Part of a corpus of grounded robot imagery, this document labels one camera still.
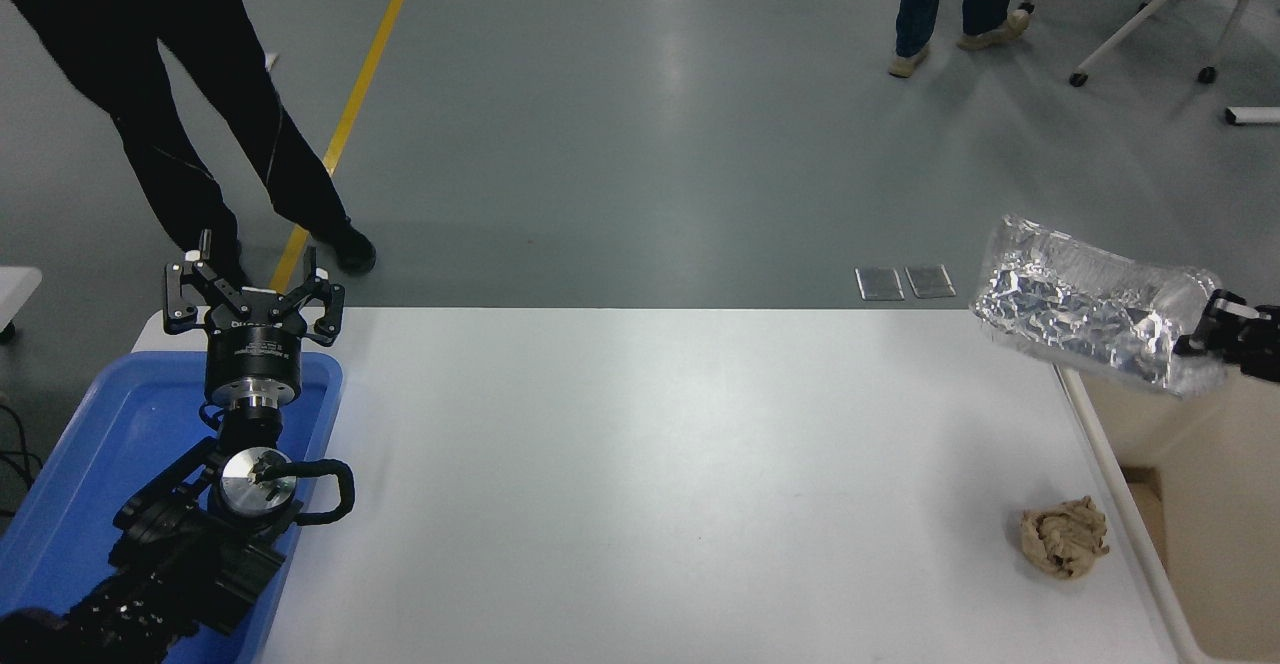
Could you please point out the white bar on floor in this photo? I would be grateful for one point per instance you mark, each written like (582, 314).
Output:
(1253, 117)

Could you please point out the blue plastic tray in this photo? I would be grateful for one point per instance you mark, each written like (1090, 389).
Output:
(100, 444)

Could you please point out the white side table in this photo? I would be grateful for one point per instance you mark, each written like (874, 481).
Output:
(14, 294)

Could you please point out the silver floor outlet cover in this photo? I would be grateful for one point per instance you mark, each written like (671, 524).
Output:
(930, 279)
(880, 282)

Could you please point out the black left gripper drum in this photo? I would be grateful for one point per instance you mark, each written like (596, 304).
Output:
(254, 352)

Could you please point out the large pale plastic bin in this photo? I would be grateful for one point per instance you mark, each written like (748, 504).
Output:
(1220, 504)

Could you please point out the crumpled tan paper ball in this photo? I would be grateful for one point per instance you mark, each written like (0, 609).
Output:
(1064, 539)

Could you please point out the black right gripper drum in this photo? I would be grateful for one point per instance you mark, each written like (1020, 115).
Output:
(1264, 346)

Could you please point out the silver foil plate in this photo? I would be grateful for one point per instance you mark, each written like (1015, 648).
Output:
(1080, 304)

